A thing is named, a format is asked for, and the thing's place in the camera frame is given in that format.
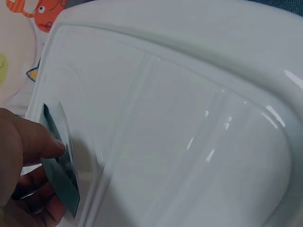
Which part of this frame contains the teal green card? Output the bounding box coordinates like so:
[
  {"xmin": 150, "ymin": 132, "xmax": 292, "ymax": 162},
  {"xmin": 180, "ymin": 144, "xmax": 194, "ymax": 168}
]
[{"xmin": 38, "ymin": 102, "xmax": 81, "ymax": 219}]

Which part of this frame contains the person's left hand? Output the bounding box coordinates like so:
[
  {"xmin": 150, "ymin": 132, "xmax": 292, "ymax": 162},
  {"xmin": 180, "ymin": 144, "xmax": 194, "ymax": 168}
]
[{"xmin": 0, "ymin": 107, "xmax": 67, "ymax": 227}]

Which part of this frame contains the white ceramic rectangular dish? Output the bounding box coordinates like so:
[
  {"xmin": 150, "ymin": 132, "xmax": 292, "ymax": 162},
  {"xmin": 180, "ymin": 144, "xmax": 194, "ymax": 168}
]
[{"xmin": 24, "ymin": 0, "xmax": 303, "ymax": 227}]

